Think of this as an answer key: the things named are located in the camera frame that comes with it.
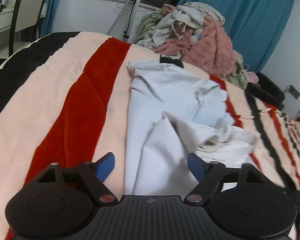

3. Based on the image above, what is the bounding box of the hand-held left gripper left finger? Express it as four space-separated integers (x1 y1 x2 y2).
36 152 117 205

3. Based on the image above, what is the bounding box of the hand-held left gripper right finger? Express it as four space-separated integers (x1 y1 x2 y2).
183 152 265 205

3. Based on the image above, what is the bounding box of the white t-shirt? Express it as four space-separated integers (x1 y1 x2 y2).
124 59 261 196

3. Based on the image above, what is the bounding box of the pile of clothes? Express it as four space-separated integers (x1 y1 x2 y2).
139 11 248 91

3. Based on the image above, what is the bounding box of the striped fleece blanket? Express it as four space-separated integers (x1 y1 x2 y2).
0 31 300 240

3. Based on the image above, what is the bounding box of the black bag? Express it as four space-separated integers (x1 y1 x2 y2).
246 72 286 110

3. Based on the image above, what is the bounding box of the small pink garment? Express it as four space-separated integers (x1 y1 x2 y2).
245 71 258 83

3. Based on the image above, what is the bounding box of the pink fleece blanket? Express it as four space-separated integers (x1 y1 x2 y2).
154 4 237 80

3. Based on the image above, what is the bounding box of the light grey hoodie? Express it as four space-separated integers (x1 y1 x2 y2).
137 2 226 50

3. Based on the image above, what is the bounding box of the garment steamer stand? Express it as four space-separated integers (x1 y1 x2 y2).
106 0 148 43

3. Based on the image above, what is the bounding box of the wide blue curtain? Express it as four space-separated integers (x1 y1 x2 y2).
177 0 297 73

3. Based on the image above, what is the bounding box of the white dressing table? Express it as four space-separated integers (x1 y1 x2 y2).
0 5 16 53

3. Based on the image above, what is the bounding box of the narrow blue curtain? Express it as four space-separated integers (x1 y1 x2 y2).
29 0 63 35

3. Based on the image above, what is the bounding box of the white and black chair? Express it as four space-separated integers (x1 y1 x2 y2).
8 0 48 58

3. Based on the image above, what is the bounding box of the black wall socket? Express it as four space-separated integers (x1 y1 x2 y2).
287 85 300 98

